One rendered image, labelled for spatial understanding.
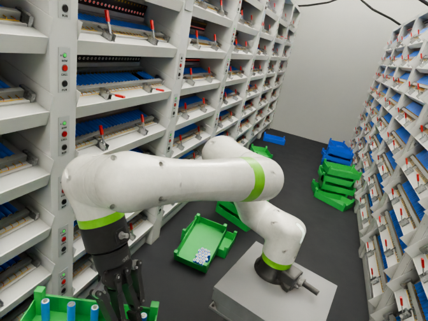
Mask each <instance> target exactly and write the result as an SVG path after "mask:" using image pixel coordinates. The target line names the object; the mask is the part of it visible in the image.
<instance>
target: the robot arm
mask: <svg viewBox="0 0 428 321"><path fill-rule="evenodd" d="M283 183H284V175H283V171H282V169H281V167H280V166H279V165H278V164H277V163H276V162H275V161H274V160H272V159H269V158H267V157H265V156H262V155H259V154H257V153H255V152H252V151H251V150H249V149H247V148H245V147H243V146H242V145H240V144H239V143H238V142H236V141H235V140H233V139H232V138H230V137H228V136H215V137H214V138H211V139H210V140H209V141H208V142H207V143H206V144H205V146H204V148H203V151H202V160H190V159H174V158H167V157H159V156H154V155H148V154H144V153H138V152H133V151H122V152H117V153H113V154H109V155H100V154H94V153H89V154H84V155H81V156H78V157H76V158H75V159H73V160H72V161H71V162H70V163H69V164H68V165H67V166H66V167H65V169H64V171H63V174H62V179H61V185H62V189H63V192H64V194H65V196H66V197H67V199H68V201H69V203H70V204H71V207H72V209H73V211H74V213H75V217H76V220H77V223H78V226H79V230H80V234H81V236H82V240H83V244H84V247H85V251H86V252H87V253H89V254H91V255H92V259H93V262H94V266H95V268H96V270H97V272H98V279H97V280H98V284H97V286H96V288H95V289H92V290H90V292H89V294H90V296H92V297H93V298H94V299H95V300H96V302H97V304H98V306H99V309H100V310H101V313H102V314H103V317H104V319H105V321H142V317H141V313H140V312H141V311H142V310H143V307H141V304H143V303H144V302H145V294H144V288H143V279H142V274H141V267H142V260H136V259H133V260H132V259H131V252H130V249H129V245H128V241H129V239H130V237H131V236H130V233H129V228H128V225H127V220H126V217H125V213H133V212H136V211H141V210H145V209H149V208H153V207H157V206H163V205H167V204H174V203H184V202H191V201H229V202H233V203H234V205H235V207H236V209H237V212H238V215H239V218H240V220H241V221H242V222H243V223H244V224H245V225H247V226H248V227H249V228H251V229H252V230H253V231H255V232H256V233H257V234H258V235H260V236H261V237H263V238H264V240H265V242H264V245H263V247H262V254H261V256H260V257H258V258H257V259H256V261H255V264H254V268H255V271H256V273H257V274H258V275H259V276H260V277H261V278H262V279H263V280H265V281H267V282H268V283H272V284H274V285H281V286H282V289H283V290H284V291H286V293H287V292H288V291H291V290H293V288H296V289H298V288H299V287H302V286H303V287H304V288H306V289H308V290H309V291H310V292H312V293H313V294H315V295H316V296H317V295H318V293H319V292H320V291H319V290H318V289H316V288H315V287H314V286H312V285H310V284H309V283H308V282H306V278H305V277H304V276H302V274H303V271H301V270H300V269H298V268H297V267H295V266H294V265H292V264H293V263H294V261H295V259H296V257H297V254H298V251H299V249H300V247H301V244H302V242H303V239H304V236H305V234H306V227H305V225H304V224H303V223H302V222H301V221H300V220H299V219H298V218H296V217H294V216H292V215H290V214H288V213H286V212H284V211H282V210H280V209H279V208H277V207H276V206H274V205H272V204H271V203H269V202H267V200H270V199H272V198H274V197H275V196H277V195H278V194H279V193H280V191H281V189H282V187H283ZM104 286H105V287H106V288H107V291H108V293H109V295H110V300H111V303H110V301H109V299H108V297H107V296H106V295H105V293H106V291H105V290H104ZM122 292H123V293H124V296H125V299H126V301H127V304H128V307H129V309H130V310H128V311H127V316H128V319H126V316H125V310H124V303H123V299H122Z"/></svg>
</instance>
